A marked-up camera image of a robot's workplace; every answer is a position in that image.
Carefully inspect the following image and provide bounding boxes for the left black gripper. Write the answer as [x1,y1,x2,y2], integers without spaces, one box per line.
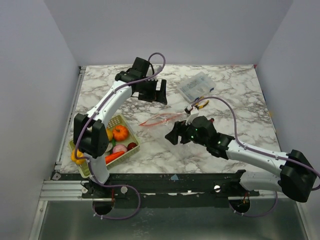
[136,78,167,105]

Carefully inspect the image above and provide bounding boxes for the clear zip top bag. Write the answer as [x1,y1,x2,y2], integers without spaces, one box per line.
[138,111,196,148]

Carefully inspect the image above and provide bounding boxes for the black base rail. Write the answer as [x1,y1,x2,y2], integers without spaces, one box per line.
[52,170,259,209]

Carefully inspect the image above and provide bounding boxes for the white mushroom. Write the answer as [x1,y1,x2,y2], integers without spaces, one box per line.
[105,142,113,152]

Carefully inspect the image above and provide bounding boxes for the aluminium frame rail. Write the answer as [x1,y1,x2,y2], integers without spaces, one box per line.
[39,66,87,202]

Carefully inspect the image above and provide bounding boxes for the small orange pumpkin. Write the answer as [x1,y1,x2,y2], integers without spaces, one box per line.
[112,125,129,142]

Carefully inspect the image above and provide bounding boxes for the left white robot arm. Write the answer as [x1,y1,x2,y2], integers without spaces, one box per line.
[73,70,161,198]

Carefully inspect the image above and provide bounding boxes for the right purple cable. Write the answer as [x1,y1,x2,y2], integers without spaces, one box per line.
[193,96,320,218]

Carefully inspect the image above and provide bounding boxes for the purple cable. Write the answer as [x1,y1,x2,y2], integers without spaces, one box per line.
[193,96,320,218]
[72,52,167,221]

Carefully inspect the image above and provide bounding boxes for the yellow bell pepper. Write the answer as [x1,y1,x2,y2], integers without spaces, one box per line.
[70,149,86,165]

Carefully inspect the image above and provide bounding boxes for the orange carrot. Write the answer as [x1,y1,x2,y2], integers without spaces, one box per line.
[104,151,126,165]

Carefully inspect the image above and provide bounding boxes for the clear plastic parts box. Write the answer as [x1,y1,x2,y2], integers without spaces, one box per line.
[177,72,216,103]

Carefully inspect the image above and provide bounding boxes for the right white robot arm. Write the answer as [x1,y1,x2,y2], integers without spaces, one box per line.
[165,116,316,203]

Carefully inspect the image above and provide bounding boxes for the green plastic basket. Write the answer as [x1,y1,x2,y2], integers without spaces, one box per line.
[68,114,140,179]

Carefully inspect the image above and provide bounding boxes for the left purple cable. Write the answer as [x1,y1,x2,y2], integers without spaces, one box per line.
[72,52,167,221]

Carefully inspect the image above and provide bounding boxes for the pink purple onion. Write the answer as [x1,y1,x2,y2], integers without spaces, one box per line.
[112,144,128,153]

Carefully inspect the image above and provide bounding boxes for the yellow handled pliers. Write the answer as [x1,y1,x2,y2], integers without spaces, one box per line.
[194,100,210,110]

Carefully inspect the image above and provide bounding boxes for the yellow mango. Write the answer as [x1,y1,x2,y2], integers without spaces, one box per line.
[106,128,114,142]

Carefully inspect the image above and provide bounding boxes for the dark red plum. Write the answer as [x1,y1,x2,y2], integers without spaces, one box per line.
[127,142,137,151]

